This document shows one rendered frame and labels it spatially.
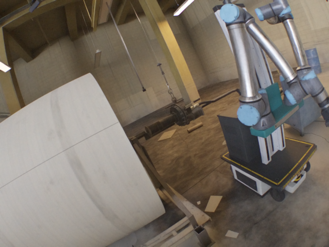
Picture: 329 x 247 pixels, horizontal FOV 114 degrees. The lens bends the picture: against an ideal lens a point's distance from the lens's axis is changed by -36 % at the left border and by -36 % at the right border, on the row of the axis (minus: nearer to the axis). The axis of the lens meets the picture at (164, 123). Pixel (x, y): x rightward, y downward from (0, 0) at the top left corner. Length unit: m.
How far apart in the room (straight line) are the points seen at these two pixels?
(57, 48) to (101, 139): 10.10
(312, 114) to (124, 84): 9.34
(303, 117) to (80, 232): 2.76
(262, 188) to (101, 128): 1.44
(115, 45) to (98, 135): 9.93
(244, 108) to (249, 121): 0.08
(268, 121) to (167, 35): 5.91
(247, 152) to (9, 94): 6.32
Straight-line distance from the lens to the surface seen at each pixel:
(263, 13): 1.14
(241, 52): 0.97
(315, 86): 0.95
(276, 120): 1.34
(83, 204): 1.08
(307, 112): 2.65
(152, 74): 10.75
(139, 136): 1.84
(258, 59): 1.57
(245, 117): 1.04
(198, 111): 2.12
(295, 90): 0.97
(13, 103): 6.12
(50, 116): 1.19
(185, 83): 6.46
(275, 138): 1.78
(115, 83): 10.05
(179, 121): 1.97
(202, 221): 1.52
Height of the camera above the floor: 1.34
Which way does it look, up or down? 13 degrees down
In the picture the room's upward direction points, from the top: 24 degrees counter-clockwise
